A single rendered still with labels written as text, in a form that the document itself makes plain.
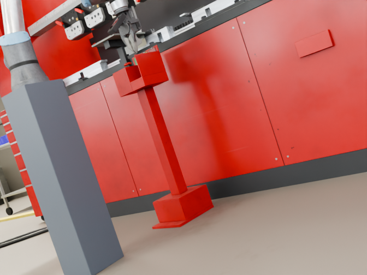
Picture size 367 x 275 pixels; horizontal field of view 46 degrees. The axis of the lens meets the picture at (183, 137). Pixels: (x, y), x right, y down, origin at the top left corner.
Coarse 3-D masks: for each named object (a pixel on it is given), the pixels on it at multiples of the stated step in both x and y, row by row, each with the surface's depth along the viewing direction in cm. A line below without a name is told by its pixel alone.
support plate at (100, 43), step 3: (117, 33) 231; (135, 33) 243; (138, 33) 245; (141, 33) 247; (144, 33) 249; (111, 36) 230; (114, 36) 231; (117, 36) 234; (120, 36) 236; (138, 36) 251; (105, 39) 233; (108, 39) 234; (111, 39) 237; (114, 39) 239; (99, 42) 236; (102, 42) 236; (93, 45) 239; (96, 45) 239; (99, 45) 241; (102, 45) 243
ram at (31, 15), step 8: (24, 0) 298; (32, 0) 293; (40, 0) 289; (48, 0) 285; (56, 0) 280; (64, 0) 276; (80, 0) 269; (24, 8) 300; (32, 8) 295; (40, 8) 290; (48, 8) 286; (64, 8) 278; (72, 8) 274; (24, 16) 302; (32, 16) 297; (40, 16) 292; (56, 16) 284; (32, 24) 299; (48, 24) 290; (56, 24) 295; (32, 32) 300; (40, 32) 301
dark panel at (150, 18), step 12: (156, 0) 302; (168, 0) 297; (180, 0) 292; (192, 0) 287; (204, 0) 282; (216, 0) 277; (144, 12) 310; (156, 12) 305; (168, 12) 299; (180, 12) 294; (108, 24) 332; (144, 24) 313; (156, 24) 307; (168, 24) 301; (180, 24) 296; (96, 36) 341; (108, 36) 334; (108, 60) 340
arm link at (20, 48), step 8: (16, 32) 171; (24, 32) 174; (0, 40) 172; (8, 40) 170; (16, 40) 170; (24, 40) 172; (8, 48) 170; (16, 48) 170; (24, 48) 171; (32, 48) 175; (8, 56) 171; (16, 56) 170; (24, 56) 171; (32, 56) 173; (8, 64) 172
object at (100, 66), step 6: (102, 60) 274; (90, 66) 278; (96, 66) 275; (102, 66) 274; (78, 72) 286; (84, 72) 283; (90, 72) 280; (96, 72) 277; (66, 78) 293; (72, 78) 290; (66, 84) 295
